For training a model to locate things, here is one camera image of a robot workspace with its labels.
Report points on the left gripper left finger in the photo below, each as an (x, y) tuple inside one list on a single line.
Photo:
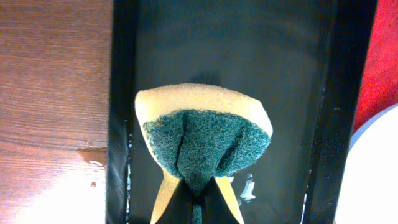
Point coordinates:
[(179, 210)]

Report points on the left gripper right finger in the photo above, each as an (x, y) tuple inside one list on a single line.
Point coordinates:
[(214, 207)]

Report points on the green yellow sponge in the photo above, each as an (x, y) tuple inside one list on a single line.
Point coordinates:
[(201, 133)]

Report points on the light blue plate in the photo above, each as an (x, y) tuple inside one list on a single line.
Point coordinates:
[(368, 191)]

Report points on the black plastic tray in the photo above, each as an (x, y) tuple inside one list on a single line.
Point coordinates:
[(303, 60)]

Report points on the red plastic tray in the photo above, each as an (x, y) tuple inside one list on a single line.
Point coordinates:
[(379, 84)]

